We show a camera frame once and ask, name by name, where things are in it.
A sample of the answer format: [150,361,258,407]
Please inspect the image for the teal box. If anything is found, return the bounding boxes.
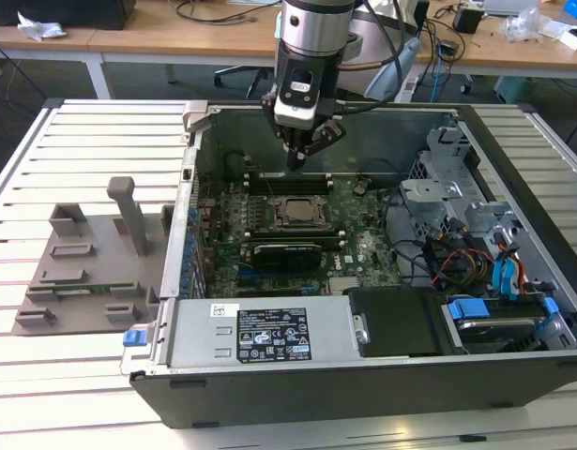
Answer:
[493,74,539,105]

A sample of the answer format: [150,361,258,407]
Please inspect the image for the black office chair base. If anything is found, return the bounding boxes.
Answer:
[214,65,276,100]

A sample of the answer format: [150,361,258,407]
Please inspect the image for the black open PC case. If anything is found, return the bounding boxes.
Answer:
[120,100,577,430]

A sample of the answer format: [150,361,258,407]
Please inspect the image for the silver power supply with label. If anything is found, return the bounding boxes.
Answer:
[149,295,367,372]

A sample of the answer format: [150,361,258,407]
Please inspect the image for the metal socket cover frame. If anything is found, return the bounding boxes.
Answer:
[272,194,328,232]

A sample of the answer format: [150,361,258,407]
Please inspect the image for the small silver heatsink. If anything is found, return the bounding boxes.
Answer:
[328,276,360,297]

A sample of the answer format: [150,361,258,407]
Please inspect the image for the yellow red power wires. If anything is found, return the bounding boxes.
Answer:
[433,247,494,288]

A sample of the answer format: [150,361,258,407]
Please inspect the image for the black RAM slot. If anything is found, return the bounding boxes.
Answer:
[244,236,348,249]
[244,228,348,239]
[244,181,334,196]
[244,172,334,185]

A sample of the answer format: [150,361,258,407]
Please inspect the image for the crumpled white paper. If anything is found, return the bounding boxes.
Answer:
[16,11,67,42]

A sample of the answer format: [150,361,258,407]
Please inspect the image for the grey plastic parts rack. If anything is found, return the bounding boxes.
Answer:
[9,175,179,338]

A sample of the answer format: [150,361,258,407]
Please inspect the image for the blue flat wire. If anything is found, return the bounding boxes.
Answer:
[492,255,520,301]

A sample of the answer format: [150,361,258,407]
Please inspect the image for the hard disk in blue carrier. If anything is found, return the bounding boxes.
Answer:
[441,293,560,355]

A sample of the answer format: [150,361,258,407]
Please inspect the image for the red flat wire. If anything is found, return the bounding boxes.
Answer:
[511,251,528,297]

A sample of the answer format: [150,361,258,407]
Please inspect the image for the green RAM stick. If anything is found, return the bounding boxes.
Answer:
[53,283,134,297]

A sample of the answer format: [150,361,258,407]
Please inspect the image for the wooden desk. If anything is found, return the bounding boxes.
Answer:
[86,0,577,81]
[0,23,112,99]

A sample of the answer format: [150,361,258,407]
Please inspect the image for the black computer box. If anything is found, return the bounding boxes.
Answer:
[0,0,137,30]

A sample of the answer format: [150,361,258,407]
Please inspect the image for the green motherboard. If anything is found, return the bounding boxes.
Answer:
[193,175,406,299]

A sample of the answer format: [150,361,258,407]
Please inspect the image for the small black box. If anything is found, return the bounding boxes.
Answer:
[451,7,484,35]

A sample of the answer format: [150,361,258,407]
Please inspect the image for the silver CPU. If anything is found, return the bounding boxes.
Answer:
[285,200,317,224]

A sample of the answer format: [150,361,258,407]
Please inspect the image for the clear plastic bag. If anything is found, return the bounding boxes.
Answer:
[498,7,567,44]

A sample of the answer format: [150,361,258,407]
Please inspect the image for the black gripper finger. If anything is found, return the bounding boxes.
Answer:
[296,119,346,171]
[261,92,297,171]

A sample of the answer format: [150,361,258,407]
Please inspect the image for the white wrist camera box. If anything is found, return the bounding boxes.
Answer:
[272,67,321,131]

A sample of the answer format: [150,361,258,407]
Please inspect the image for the black expansion slot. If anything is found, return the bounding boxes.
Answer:
[235,274,329,294]

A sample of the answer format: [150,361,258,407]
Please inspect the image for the silver metal disk bay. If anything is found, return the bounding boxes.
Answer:
[398,124,526,245]

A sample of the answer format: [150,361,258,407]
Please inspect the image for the black graphics card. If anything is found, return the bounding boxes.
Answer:
[240,239,325,274]

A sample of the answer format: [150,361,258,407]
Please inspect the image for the pale blue teach pendant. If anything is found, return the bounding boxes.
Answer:
[367,36,421,99]

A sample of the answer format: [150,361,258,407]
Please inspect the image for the grey flat device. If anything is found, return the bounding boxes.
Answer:
[482,0,538,15]

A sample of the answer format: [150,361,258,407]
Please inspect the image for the grey case release handle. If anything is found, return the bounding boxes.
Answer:
[181,100,210,135]

